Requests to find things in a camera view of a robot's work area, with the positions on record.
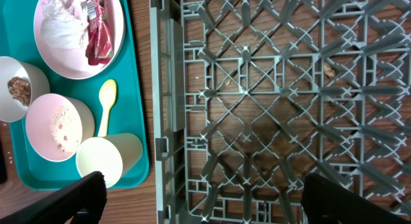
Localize large white plate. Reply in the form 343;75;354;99
33;0;126;80

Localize white bowl with food scraps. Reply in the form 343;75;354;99
1;56;50;123

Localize grey dishwasher rack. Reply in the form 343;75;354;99
150;0;410;223

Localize white cup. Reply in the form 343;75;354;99
76;133;144;188

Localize teal serving tray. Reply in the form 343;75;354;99
1;0;149;191

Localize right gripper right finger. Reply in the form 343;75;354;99
301;173;410;224

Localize yellow plastic spoon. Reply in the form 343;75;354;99
98;79;117;137

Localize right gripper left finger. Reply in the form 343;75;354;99
1;171;107;224

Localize white napkin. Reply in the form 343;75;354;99
40;0;89;49

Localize black tray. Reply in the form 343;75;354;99
0;144;7;184

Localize red snack wrapper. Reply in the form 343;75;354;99
85;0;114;65

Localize pink bowl with rice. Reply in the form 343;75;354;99
26;93;95;162

